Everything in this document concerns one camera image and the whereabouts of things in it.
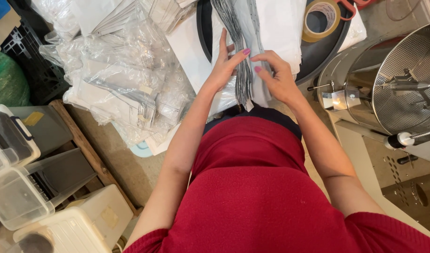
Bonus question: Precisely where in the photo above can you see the stack of grey pouches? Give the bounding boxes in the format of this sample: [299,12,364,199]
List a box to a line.
[211,0,273,112]

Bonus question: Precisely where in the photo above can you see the perforated steel round pan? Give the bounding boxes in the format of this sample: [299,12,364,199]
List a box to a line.
[317,20,430,137]

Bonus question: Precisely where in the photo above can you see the heap of plastic-wrapped pouch bundles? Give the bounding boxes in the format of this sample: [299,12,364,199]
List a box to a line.
[30,0,201,149]

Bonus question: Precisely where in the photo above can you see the person's dark navy garment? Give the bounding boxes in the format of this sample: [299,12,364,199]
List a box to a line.
[202,105,303,141]

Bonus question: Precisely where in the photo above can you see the person's left hand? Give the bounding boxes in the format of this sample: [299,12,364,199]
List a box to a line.
[204,28,252,93]

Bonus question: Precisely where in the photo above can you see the pile of white paper bags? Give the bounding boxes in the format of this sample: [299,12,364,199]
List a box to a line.
[145,0,367,156]

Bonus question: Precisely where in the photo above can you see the person's right hand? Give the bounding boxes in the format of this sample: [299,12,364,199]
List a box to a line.
[250,50,303,107]

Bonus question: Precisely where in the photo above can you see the black plastic crate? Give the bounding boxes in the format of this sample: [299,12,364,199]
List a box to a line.
[0,0,72,106]

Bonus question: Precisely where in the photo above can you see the green mesh bag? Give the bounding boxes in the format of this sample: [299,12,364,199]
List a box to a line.
[0,48,31,109]

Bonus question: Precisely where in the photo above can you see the wooden shelf frame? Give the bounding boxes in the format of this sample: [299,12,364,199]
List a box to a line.
[48,99,142,217]

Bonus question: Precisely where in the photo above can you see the black-and-white lever handle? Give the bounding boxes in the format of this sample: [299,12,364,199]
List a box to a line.
[383,127,430,150]

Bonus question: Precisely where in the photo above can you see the black round tray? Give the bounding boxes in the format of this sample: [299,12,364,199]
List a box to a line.
[196,0,353,86]

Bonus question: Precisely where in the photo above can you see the brown cardboard piece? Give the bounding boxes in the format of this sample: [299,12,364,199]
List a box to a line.
[0,8,22,52]

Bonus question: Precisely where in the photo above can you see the small steel latch lever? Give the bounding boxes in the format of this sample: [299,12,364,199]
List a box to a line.
[307,80,336,93]

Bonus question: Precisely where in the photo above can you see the large clear plastic box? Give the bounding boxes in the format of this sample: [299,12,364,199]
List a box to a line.
[0,148,98,231]

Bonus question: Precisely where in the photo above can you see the grey box with yellow tape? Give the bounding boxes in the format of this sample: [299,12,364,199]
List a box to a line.
[9,105,75,157]

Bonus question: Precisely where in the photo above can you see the beige metal machine housing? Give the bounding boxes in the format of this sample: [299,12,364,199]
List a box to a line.
[327,109,430,244]

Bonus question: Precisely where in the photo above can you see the white plastic storage container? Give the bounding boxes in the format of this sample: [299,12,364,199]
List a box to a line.
[12,184,135,253]

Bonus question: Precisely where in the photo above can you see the red-handled scissors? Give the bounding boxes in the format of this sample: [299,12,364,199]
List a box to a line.
[334,0,373,22]

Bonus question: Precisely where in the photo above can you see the clear box with blue latch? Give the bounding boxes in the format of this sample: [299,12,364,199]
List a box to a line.
[0,104,42,177]

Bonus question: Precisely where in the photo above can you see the person's red knit sweater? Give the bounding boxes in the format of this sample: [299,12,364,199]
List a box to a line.
[123,116,430,253]

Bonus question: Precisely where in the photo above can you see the brown packing tape roll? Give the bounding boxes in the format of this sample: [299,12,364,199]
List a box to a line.
[302,0,342,43]

